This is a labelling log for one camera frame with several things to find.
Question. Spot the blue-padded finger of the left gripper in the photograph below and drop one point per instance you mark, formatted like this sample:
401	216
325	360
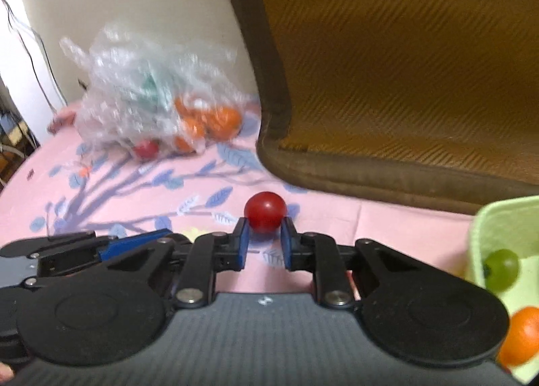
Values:
121	246

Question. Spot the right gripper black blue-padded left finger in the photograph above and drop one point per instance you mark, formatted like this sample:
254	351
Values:
115	309

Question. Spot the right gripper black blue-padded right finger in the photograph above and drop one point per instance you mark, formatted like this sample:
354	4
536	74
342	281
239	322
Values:
408	308

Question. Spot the red cherry tomato back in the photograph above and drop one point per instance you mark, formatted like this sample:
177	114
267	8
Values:
265	212

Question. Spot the pink deer-print tablecloth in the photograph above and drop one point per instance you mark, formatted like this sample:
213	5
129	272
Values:
68	186

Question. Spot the green tomato in bowl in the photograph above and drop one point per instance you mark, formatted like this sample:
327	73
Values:
501	269

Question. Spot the orange tomato in bowl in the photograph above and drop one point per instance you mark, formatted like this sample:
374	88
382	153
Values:
521	343

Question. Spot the green square plastic bowl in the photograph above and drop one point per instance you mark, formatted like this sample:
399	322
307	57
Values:
511	224

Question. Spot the clear plastic fruit bag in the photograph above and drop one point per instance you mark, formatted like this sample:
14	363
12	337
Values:
144	94

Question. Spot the brown seat cushion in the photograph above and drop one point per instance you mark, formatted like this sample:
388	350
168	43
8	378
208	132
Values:
427	103

